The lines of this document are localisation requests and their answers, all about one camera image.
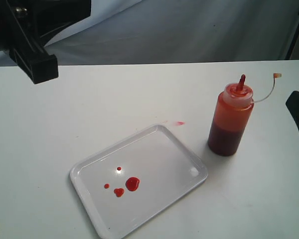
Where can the grey backdrop cloth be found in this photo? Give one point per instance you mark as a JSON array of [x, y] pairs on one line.
[[178, 31]]

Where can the red sauce squeeze bottle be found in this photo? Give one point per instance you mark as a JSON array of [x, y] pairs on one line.
[[232, 112]]

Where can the black tripod stand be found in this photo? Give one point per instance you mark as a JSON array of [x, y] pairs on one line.
[[293, 42]]

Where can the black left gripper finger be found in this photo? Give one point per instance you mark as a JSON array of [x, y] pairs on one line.
[[35, 62]]

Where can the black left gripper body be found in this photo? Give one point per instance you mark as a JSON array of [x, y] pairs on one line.
[[40, 20]]

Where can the white rectangular tray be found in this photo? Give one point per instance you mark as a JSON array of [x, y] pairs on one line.
[[167, 171]]

